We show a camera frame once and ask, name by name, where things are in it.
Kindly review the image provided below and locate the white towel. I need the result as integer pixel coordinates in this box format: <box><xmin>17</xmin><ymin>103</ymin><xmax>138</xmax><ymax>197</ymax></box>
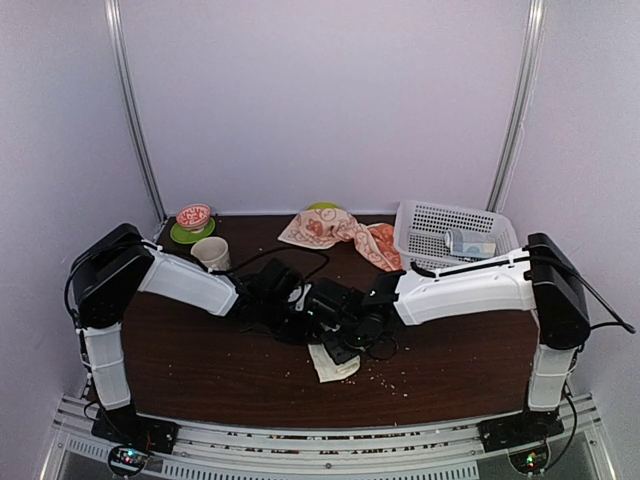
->
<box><xmin>307</xmin><ymin>344</ymin><xmax>361</xmax><ymax>383</ymax></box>

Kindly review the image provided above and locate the white plastic basket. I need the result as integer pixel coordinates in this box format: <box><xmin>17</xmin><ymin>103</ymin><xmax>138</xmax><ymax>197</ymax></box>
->
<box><xmin>394</xmin><ymin>201</ymin><xmax>519</xmax><ymax>270</ymax></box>

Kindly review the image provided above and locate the aluminium frame post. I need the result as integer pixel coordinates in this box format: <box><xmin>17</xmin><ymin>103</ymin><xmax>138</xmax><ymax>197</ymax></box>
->
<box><xmin>104</xmin><ymin>0</ymin><xmax>168</xmax><ymax>223</ymax></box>
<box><xmin>486</xmin><ymin>0</ymin><xmax>546</xmax><ymax>212</ymax></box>

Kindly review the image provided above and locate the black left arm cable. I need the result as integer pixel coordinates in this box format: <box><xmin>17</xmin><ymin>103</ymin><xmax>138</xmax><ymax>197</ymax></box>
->
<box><xmin>209</xmin><ymin>248</ymin><xmax>329</xmax><ymax>281</ymax></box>

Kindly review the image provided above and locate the green bowl behind towel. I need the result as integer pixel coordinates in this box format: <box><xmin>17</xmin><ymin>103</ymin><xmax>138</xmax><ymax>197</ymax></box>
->
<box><xmin>306</xmin><ymin>202</ymin><xmax>341</xmax><ymax>211</ymax></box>

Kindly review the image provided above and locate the red patterned bowl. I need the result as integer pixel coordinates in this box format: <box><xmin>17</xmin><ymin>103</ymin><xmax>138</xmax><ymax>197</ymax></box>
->
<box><xmin>176</xmin><ymin>204</ymin><xmax>211</xmax><ymax>233</ymax></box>

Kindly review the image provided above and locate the rolled grey blue towel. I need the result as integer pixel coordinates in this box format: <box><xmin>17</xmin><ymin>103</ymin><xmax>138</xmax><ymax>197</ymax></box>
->
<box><xmin>444</xmin><ymin>228</ymin><xmax>497</xmax><ymax>259</ymax></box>

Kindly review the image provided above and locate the orange patterned towel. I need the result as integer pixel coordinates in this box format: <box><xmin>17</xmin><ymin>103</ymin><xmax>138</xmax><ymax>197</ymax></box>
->
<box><xmin>278</xmin><ymin>208</ymin><xmax>403</xmax><ymax>272</ymax></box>

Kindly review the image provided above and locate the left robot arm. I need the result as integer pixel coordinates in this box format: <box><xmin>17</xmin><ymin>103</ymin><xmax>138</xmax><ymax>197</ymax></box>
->
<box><xmin>63</xmin><ymin>223</ymin><xmax>311</xmax><ymax>446</ymax></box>

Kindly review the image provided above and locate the white ceramic mug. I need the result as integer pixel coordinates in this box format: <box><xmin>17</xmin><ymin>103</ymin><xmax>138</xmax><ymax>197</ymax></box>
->
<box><xmin>190</xmin><ymin>236</ymin><xmax>231</xmax><ymax>271</ymax></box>

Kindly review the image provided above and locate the green saucer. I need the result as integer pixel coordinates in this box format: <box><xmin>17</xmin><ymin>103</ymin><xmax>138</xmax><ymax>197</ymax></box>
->
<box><xmin>170</xmin><ymin>217</ymin><xmax>216</xmax><ymax>245</ymax></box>

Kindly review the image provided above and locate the left aluminium frame post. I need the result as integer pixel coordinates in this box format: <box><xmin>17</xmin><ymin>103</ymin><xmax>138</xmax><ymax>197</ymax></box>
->
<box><xmin>104</xmin><ymin>0</ymin><xmax>168</xmax><ymax>223</ymax></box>

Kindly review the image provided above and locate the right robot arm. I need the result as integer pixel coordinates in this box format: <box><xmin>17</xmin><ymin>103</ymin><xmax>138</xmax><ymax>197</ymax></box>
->
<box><xmin>302</xmin><ymin>233</ymin><xmax>602</xmax><ymax>451</ymax></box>

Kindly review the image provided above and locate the right aluminium frame post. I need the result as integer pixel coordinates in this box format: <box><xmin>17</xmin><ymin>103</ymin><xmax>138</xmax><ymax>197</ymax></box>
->
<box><xmin>486</xmin><ymin>0</ymin><xmax>546</xmax><ymax>212</ymax></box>

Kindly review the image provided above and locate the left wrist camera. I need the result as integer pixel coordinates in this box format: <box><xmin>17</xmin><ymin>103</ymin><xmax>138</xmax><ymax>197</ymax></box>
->
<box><xmin>287</xmin><ymin>283</ymin><xmax>313</xmax><ymax>311</ymax></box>

